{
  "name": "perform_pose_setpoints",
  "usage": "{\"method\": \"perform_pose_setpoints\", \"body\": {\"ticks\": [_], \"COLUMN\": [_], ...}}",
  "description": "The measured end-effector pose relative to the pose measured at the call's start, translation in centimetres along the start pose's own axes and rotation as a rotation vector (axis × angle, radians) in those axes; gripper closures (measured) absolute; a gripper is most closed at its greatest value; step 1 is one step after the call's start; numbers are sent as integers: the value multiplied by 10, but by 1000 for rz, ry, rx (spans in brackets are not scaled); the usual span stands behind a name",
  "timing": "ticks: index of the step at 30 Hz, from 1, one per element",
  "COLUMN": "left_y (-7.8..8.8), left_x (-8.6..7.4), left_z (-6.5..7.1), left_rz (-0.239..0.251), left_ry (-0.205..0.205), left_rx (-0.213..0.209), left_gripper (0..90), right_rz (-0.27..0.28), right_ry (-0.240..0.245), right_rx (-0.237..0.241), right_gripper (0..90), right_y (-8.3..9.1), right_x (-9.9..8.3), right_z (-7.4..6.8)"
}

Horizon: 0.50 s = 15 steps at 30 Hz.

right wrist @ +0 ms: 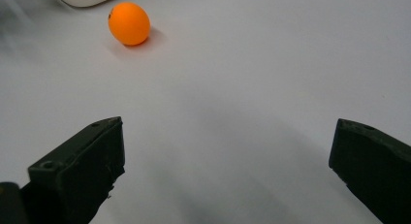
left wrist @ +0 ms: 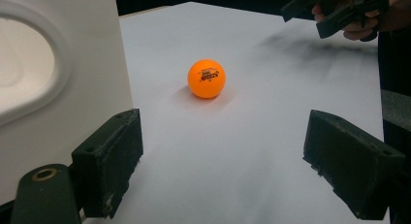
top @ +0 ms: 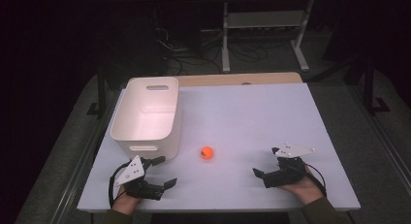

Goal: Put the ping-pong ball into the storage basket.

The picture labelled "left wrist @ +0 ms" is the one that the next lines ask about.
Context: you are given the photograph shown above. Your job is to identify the orange table tennis ball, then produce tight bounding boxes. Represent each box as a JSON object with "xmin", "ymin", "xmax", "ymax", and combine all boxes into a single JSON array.
[{"xmin": 187, "ymin": 58, "xmax": 227, "ymax": 100}]

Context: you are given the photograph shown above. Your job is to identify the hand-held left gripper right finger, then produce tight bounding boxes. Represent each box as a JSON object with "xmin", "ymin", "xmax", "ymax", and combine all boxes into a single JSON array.
[{"xmin": 302, "ymin": 109, "xmax": 407, "ymax": 221}]

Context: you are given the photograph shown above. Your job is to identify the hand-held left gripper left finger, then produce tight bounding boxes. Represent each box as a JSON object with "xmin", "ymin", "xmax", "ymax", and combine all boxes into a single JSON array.
[{"xmin": 71, "ymin": 108, "xmax": 144, "ymax": 219}]

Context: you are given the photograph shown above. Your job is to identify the white plastic storage bin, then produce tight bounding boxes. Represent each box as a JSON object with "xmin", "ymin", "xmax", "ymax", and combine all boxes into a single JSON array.
[{"xmin": 0, "ymin": 0, "xmax": 134, "ymax": 206}]

